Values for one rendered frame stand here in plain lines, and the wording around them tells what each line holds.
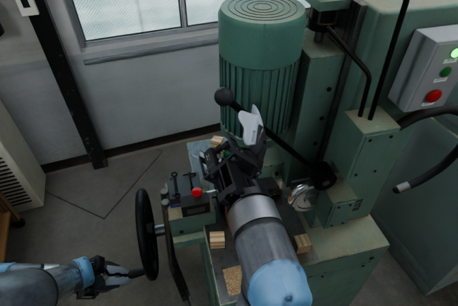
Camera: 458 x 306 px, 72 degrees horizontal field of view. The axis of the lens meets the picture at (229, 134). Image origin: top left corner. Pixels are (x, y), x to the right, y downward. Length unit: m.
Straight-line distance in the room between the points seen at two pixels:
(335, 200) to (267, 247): 0.45
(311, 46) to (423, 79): 0.22
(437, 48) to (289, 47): 0.26
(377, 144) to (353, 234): 0.48
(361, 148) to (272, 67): 0.26
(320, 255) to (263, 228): 0.66
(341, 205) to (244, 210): 0.45
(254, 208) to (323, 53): 0.38
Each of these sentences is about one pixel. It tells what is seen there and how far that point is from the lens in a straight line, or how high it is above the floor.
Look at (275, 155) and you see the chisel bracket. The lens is 0.93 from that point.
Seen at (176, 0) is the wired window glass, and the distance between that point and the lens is 2.07.
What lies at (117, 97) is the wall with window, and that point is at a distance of 2.21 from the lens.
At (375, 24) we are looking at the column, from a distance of 0.67.
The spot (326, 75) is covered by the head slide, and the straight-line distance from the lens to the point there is 0.72.
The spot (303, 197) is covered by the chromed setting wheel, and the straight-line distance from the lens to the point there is 0.89.
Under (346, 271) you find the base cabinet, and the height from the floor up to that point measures 0.68.
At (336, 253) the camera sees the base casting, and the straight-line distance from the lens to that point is 1.10.
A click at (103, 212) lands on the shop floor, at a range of 2.24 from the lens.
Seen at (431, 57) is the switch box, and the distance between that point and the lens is 0.70.
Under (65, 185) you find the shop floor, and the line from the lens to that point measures 2.50.
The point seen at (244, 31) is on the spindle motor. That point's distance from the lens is 0.60.
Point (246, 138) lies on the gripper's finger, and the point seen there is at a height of 1.36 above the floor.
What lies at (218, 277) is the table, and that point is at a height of 0.90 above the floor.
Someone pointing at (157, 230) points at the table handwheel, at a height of 0.83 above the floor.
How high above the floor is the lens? 1.73
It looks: 42 degrees down
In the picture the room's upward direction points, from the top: straight up
